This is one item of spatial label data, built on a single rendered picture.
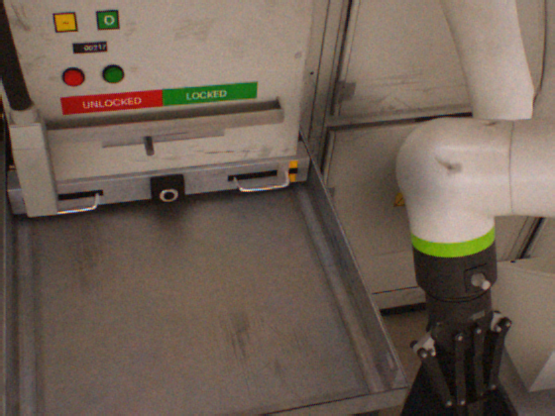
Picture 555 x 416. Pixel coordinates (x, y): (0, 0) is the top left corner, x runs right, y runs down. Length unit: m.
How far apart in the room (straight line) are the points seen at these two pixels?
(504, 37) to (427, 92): 0.52
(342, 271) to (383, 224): 0.65
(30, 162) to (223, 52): 0.34
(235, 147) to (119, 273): 0.30
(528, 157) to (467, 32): 0.44
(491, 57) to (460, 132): 0.41
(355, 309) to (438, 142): 0.53
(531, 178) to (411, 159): 0.12
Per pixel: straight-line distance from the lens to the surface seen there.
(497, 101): 1.22
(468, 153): 0.76
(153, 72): 1.19
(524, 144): 0.76
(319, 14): 1.46
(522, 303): 1.32
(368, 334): 1.21
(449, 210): 0.78
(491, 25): 1.15
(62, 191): 1.33
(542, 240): 2.29
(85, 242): 1.33
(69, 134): 1.21
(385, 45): 1.53
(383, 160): 1.75
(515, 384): 1.36
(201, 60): 1.19
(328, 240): 1.33
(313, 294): 1.25
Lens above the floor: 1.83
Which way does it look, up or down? 46 degrees down
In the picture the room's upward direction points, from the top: 7 degrees clockwise
